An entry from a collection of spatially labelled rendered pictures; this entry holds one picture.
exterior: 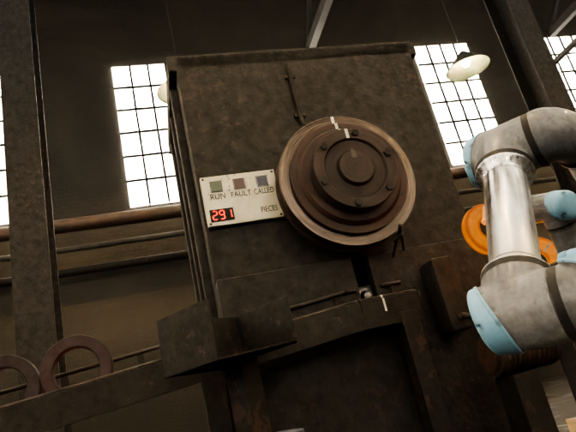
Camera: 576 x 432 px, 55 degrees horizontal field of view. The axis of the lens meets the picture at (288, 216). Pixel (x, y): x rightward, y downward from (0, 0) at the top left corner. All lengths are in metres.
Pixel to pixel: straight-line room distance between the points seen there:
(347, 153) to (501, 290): 0.96
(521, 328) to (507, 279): 0.08
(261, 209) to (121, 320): 6.09
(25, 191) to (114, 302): 3.57
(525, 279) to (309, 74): 1.47
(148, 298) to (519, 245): 7.11
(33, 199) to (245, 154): 2.84
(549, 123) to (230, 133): 1.16
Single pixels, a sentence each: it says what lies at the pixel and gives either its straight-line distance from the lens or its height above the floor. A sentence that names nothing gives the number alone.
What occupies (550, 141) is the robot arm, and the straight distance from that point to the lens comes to 1.20.
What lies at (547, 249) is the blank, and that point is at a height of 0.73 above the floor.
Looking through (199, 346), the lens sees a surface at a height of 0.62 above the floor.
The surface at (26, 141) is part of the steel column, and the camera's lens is 4.82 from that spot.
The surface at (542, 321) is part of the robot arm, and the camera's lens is 0.90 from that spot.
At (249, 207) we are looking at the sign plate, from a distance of 1.88.
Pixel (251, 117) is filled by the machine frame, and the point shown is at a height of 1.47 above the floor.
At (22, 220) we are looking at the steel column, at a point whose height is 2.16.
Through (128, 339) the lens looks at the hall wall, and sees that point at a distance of 7.81.
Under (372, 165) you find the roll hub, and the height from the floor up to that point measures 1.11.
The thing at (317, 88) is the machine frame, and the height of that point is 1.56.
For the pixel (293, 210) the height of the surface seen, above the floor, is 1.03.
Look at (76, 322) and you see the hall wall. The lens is 7.93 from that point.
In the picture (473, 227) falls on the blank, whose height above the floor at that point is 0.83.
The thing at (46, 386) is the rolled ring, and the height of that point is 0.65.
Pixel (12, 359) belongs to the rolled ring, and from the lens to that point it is 1.68.
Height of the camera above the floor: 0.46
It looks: 19 degrees up
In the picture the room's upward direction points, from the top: 13 degrees counter-clockwise
